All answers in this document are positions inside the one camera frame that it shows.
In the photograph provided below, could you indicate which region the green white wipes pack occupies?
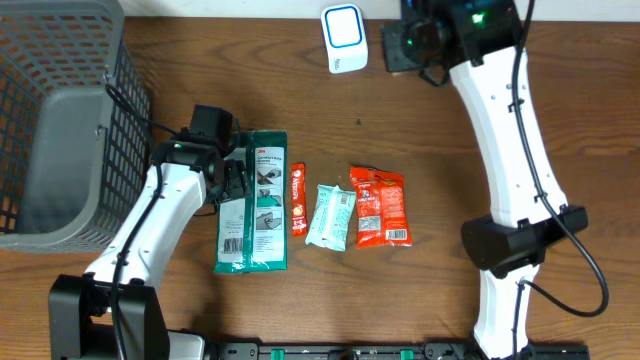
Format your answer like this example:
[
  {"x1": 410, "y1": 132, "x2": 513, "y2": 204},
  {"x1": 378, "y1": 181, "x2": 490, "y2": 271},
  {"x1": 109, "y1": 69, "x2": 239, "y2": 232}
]
[{"x1": 214, "y1": 130, "x2": 288, "y2": 274}]

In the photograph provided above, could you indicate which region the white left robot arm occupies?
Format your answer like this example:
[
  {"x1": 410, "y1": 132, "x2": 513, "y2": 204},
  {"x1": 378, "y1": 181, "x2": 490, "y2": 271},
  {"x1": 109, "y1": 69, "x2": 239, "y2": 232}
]
[{"x1": 48, "y1": 140, "x2": 251, "y2": 359}]

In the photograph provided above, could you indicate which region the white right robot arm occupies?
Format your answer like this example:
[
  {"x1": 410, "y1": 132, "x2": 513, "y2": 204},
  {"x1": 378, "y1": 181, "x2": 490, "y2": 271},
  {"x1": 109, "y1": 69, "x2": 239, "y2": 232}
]
[{"x1": 382, "y1": 0, "x2": 588, "y2": 359}]

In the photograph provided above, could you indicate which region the grey plastic mesh basket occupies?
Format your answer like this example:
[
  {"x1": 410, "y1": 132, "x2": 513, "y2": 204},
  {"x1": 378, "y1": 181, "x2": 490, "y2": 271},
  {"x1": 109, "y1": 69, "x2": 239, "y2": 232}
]
[{"x1": 1, "y1": 0, "x2": 150, "y2": 253}]

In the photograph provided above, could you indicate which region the white barcode scanner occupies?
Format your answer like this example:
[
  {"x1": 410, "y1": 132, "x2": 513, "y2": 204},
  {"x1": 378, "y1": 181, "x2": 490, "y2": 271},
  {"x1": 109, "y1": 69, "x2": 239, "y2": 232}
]
[{"x1": 320, "y1": 4, "x2": 369, "y2": 74}]

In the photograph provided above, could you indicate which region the mint green tissue pack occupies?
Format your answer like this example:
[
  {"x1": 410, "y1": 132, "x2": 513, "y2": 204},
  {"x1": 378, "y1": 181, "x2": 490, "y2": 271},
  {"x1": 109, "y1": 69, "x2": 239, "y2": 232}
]
[{"x1": 305, "y1": 185, "x2": 356, "y2": 252}]

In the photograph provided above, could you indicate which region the red coffee stick sachet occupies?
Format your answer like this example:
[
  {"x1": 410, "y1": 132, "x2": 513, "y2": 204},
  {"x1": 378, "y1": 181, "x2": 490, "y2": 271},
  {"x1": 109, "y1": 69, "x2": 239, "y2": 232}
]
[{"x1": 291, "y1": 163, "x2": 308, "y2": 237}]

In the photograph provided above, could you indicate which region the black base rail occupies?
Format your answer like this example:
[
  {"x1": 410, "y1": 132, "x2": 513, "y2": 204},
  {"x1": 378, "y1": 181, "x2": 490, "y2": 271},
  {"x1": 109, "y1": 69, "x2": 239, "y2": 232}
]
[{"x1": 215, "y1": 341, "x2": 591, "y2": 360}]

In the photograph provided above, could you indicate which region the red candy bag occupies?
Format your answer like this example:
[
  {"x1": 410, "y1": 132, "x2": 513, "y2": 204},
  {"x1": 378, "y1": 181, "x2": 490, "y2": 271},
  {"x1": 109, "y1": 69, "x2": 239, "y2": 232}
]
[{"x1": 350, "y1": 167, "x2": 413, "y2": 248}]

